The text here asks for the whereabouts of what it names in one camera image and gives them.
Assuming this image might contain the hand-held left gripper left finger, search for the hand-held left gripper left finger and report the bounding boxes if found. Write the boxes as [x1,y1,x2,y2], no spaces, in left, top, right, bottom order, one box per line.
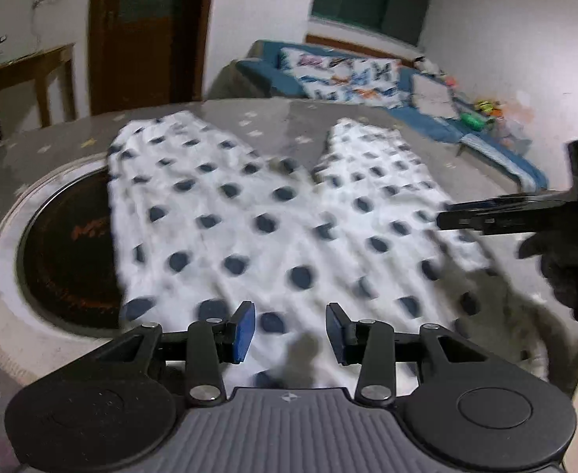
[88,300,257,407]

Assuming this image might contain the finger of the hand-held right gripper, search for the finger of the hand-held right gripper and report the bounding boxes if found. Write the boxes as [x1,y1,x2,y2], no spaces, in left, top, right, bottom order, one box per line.
[437,195,571,236]

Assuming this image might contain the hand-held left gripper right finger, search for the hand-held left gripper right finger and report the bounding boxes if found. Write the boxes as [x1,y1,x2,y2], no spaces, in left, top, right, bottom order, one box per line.
[325,303,496,407]

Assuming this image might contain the white polka dot pants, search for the white polka dot pants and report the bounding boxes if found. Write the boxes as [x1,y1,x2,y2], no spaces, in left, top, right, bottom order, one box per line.
[108,111,550,390]

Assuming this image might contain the person's right hand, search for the person's right hand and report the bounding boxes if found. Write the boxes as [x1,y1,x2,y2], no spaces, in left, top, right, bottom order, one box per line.
[517,229,578,323]

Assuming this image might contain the clear plastic box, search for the clear plastic box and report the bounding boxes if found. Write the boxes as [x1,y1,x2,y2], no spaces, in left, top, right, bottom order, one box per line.
[494,118,534,155]

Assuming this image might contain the orange and yellow toys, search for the orange and yellow toys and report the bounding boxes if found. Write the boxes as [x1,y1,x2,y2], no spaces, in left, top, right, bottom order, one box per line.
[475,99,505,120]

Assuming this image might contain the blue sofa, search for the blue sofa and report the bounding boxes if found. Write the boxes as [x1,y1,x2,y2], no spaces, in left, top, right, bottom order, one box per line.
[207,39,550,193]

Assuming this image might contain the grey cushion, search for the grey cushion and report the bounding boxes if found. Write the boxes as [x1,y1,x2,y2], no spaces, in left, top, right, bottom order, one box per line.
[409,74,460,120]

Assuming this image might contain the black and white plush toy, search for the black and white plush toy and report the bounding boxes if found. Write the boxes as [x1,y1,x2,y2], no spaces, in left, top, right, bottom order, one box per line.
[413,54,443,76]

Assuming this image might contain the small butterfly print pillow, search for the small butterfly print pillow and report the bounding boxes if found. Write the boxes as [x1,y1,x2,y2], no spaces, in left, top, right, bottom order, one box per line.
[338,56,404,110]

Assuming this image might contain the round black induction cooktop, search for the round black induction cooktop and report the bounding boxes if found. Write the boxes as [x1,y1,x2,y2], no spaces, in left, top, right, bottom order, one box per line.
[15,168,128,332]

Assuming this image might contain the large butterfly print pillow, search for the large butterfly print pillow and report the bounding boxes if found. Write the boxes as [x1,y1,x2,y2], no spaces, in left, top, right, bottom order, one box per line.
[278,47,351,102]

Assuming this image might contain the grey star tablecloth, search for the grey star tablecloth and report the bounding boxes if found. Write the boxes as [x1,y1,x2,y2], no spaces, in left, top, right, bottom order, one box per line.
[0,96,578,473]

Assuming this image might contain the brown wooden door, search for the brown wooden door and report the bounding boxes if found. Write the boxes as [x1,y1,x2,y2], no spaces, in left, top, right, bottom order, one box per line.
[88,0,219,117]

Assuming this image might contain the wooden side table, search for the wooden side table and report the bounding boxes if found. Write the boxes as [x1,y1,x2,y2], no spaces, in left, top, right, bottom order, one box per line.
[0,42,79,149]

